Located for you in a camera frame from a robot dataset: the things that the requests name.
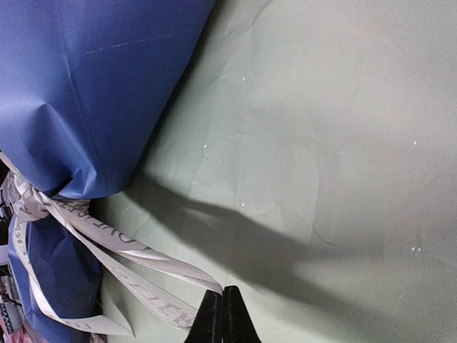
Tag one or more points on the light blue wrapping paper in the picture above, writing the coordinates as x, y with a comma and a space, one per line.
83, 84

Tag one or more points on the yellow-green wrapping paper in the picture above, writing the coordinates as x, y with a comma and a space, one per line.
309, 158

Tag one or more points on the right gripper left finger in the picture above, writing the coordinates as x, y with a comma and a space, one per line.
207, 326

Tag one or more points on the cream ribbon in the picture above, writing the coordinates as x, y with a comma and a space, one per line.
57, 253

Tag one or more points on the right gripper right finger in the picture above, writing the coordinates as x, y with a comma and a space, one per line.
237, 324

